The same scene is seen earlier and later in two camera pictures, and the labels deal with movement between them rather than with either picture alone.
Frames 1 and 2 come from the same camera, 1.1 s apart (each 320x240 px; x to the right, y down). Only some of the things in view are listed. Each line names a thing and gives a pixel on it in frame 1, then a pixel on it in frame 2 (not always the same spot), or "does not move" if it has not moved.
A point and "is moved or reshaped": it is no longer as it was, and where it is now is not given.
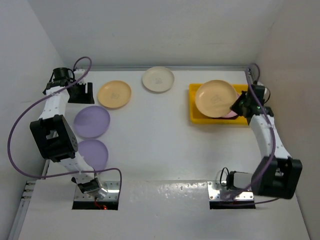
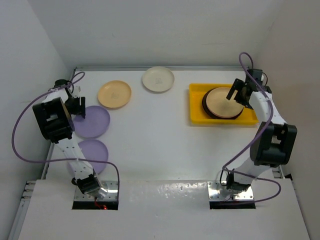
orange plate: x=214 y=98 is moved or reshaped
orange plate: x=114 y=94 does not move
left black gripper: x=85 y=99 to x=78 y=110
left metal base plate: x=113 y=194 does not move
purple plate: x=94 y=153 does not move
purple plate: x=92 y=121 does not move
